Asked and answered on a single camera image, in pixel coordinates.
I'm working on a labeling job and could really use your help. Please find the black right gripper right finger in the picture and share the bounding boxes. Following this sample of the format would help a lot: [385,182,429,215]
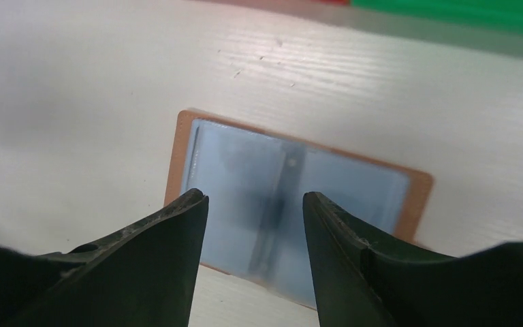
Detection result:
[303,192,523,326]

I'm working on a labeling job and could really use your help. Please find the tan leather card holder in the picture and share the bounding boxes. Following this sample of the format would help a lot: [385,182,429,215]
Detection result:
[165,109,434,307]

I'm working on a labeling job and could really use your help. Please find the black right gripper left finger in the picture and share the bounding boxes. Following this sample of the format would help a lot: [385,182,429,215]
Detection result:
[0,189,209,326]

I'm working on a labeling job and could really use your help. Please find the green plastic bin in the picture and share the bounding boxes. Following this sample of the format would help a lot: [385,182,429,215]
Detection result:
[349,0,523,34]

